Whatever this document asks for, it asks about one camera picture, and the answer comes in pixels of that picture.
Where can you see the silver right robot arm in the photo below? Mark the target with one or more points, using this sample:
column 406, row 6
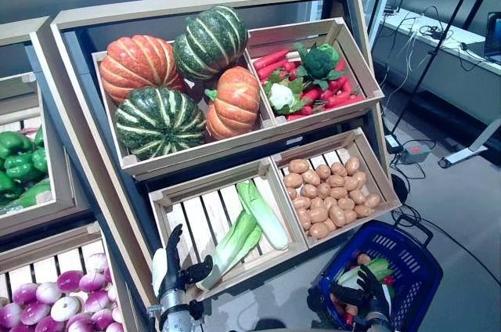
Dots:
column 377, row 324

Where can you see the green striped pumpkin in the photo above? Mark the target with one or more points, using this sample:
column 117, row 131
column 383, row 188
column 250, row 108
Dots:
column 158, row 122
column 211, row 42

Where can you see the green white napa cabbage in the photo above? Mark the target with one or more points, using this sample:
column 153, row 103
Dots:
column 238, row 236
column 377, row 267
column 262, row 212

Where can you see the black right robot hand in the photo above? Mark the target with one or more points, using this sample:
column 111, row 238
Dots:
column 373, row 296

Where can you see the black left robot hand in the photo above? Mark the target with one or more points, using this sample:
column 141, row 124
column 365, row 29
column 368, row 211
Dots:
column 172, row 273

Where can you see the white counter table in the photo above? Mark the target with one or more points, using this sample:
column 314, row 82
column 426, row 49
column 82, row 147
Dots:
column 442, row 69

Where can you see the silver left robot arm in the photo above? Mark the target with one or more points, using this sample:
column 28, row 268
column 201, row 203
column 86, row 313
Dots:
column 176, row 314

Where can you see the wooden pepper crate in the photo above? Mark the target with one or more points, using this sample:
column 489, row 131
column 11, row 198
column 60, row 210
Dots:
column 58, row 175

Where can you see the large orange pumpkin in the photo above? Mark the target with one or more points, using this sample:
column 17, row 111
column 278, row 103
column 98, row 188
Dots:
column 137, row 63

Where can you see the wooden cabbage crate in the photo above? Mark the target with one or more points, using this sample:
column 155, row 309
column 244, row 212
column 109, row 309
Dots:
column 199, row 210

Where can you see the red chili pepper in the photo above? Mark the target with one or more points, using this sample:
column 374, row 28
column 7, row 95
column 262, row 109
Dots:
column 388, row 280

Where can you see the grey box red button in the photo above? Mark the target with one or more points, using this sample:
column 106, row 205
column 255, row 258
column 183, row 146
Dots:
column 415, row 152

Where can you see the wooden carrot crate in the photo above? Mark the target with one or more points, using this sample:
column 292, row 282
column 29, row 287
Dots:
column 352, row 50

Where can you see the brown potato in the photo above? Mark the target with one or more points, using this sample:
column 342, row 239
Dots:
column 316, row 203
column 323, row 190
column 319, row 230
column 291, row 193
column 359, row 179
column 338, row 169
column 336, row 181
column 303, row 218
column 311, row 177
column 351, row 183
column 301, row 203
column 338, row 192
column 298, row 166
column 346, row 203
column 352, row 165
column 357, row 197
column 323, row 171
column 372, row 201
column 330, row 203
column 318, row 214
column 308, row 191
column 364, row 259
column 293, row 180
column 337, row 216
column 362, row 210
column 349, row 217
column 330, row 225

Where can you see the small orange pumpkin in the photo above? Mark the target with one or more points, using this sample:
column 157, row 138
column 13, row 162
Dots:
column 234, row 103

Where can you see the blue plastic shopping basket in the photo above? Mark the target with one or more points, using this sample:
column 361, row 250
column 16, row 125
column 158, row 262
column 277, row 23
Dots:
column 411, row 269

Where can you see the black power adapter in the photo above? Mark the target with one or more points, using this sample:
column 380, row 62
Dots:
column 393, row 144

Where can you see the red carrot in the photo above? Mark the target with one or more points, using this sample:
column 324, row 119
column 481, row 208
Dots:
column 272, row 69
column 340, row 65
column 295, row 117
column 344, row 100
column 347, row 314
column 337, row 84
column 292, row 66
column 311, row 96
column 307, row 110
column 271, row 59

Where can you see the purple white onion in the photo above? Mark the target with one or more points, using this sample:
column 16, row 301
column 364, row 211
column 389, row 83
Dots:
column 96, row 301
column 96, row 262
column 9, row 315
column 117, row 314
column 47, row 293
column 70, row 281
column 112, row 293
column 35, row 313
column 49, row 325
column 25, row 293
column 102, row 318
column 78, row 322
column 107, row 275
column 92, row 282

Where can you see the large wooden display shelf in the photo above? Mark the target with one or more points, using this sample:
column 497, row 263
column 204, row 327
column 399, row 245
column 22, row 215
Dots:
column 98, row 120

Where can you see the green bell pepper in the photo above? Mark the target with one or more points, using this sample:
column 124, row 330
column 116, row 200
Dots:
column 33, row 194
column 8, row 187
column 15, row 145
column 40, row 159
column 19, row 167
column 39, row 136

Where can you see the white wheeled stand leg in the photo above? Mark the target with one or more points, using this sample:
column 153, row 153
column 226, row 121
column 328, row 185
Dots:
column 473, row 148

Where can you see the shelf price label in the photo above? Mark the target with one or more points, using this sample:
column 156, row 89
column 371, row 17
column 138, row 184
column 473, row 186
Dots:
column 294, row 141

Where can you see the wooden pumpkin crate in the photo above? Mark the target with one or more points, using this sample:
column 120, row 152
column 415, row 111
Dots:
column 195, row 152

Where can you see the wooden potato crate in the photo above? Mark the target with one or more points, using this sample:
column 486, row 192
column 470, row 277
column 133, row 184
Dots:
column 375, row 175

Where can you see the green broccoli head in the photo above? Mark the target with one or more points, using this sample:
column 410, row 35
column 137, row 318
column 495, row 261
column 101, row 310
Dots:
column 318, row 61

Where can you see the open laptop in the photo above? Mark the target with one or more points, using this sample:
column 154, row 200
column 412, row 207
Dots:
column 493, row 38

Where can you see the wooden onion crate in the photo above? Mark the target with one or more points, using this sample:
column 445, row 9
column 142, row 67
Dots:
column 43, row 261

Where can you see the black tripod stand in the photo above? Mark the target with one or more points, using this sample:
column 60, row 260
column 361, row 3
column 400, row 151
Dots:
column 442, row 46

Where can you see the white cauliflower head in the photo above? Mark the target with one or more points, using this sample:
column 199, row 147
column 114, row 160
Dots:
column 282, row 97

